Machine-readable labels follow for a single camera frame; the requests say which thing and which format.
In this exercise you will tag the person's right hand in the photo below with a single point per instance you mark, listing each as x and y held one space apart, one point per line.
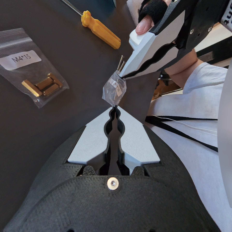
144 25

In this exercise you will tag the clear bag of long screws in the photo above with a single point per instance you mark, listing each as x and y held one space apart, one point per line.
114 87

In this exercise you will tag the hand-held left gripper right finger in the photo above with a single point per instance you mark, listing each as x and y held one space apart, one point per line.
139 143

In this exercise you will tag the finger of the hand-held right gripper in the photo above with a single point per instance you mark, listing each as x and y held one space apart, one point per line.
163 36
163 59

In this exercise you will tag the clear bag of brass standoffs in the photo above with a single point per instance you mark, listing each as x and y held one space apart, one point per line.
27 76

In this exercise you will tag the long steel screw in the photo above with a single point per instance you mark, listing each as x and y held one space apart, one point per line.
120 62
122 67

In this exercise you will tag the person's white shirt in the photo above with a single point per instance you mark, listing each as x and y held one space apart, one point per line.
181 145

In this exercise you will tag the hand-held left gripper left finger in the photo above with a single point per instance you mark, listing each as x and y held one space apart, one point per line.
90 143

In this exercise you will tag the dark grey desk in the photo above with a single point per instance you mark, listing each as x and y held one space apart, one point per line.
72 63

